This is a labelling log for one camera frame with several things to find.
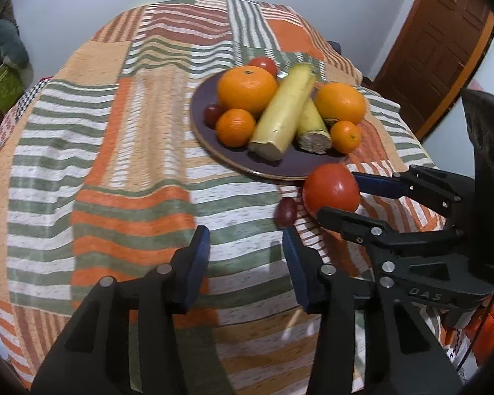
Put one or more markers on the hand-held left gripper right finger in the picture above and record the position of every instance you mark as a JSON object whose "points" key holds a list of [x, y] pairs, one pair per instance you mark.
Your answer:
{"points": [[296, 272]]}

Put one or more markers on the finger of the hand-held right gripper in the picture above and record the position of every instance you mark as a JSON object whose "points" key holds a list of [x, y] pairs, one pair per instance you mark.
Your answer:
{"points": [[374, 184], [354, 225]]}

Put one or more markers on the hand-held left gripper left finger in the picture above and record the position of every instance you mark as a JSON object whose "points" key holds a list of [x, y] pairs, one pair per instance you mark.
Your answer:
{"points": [[197, 260]]}

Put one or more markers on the red tomato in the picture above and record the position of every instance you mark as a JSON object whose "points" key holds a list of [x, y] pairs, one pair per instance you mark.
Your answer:
{"points": [[263, 66], [329, 189]]}

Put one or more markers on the small tangerine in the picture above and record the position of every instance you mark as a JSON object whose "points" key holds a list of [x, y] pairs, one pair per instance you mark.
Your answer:
{"points": [[345, 136], [235, 128]]}

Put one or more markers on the dark red grape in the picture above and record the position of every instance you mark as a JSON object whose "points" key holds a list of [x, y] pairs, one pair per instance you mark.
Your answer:
{"points": [[285, 213], [212, 115]]}

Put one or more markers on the large orange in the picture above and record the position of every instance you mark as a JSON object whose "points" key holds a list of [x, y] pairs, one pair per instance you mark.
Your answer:
{"points": [[339, 103], [247, 90]]}

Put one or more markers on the purple plate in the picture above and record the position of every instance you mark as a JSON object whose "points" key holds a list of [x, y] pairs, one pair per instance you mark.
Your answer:
{"points": [[238, 158]]}

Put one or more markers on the long yellow banana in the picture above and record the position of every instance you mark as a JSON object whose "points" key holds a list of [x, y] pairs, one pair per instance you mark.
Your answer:
{"points": [[282, 111]]}

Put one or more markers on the striped patchwork blanket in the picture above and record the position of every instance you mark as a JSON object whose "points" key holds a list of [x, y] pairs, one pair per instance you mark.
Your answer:
{"points": [[127, 173]]}

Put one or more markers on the orange cloth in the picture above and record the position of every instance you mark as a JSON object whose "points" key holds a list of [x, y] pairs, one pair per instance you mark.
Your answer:
{"points": [[492, 331]]}

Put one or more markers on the brown wooden door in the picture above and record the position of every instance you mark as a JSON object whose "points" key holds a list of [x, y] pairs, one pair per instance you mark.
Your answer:
{"points": [[436, 41]]}

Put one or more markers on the green storage box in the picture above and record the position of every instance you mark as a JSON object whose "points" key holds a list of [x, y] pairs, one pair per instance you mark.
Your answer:
{"points": [[0, 90]]}

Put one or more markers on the grey stuffed toy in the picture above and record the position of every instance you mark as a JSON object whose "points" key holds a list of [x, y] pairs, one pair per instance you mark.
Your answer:
{"points": [[4, 43]]}

